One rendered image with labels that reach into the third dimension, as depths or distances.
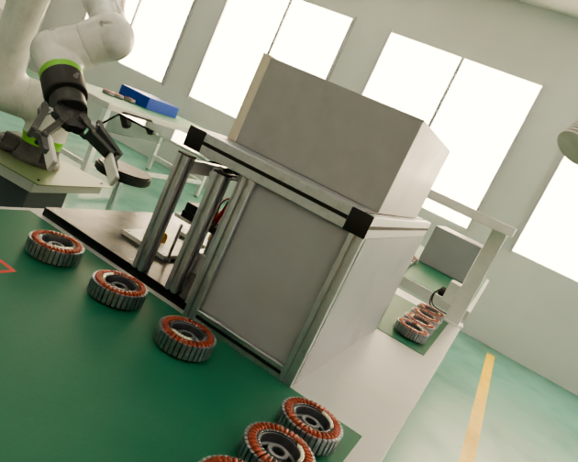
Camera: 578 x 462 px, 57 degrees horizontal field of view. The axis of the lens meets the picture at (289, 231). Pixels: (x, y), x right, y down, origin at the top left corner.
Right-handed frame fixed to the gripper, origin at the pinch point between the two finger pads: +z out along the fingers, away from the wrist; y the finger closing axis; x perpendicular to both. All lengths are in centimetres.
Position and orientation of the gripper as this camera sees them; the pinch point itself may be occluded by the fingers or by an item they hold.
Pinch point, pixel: (83, 170)
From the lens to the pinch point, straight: 115.1
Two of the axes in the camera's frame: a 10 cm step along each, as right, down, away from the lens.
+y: -6.2, -1.4, -7.7
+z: 3.6, 8.3, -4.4
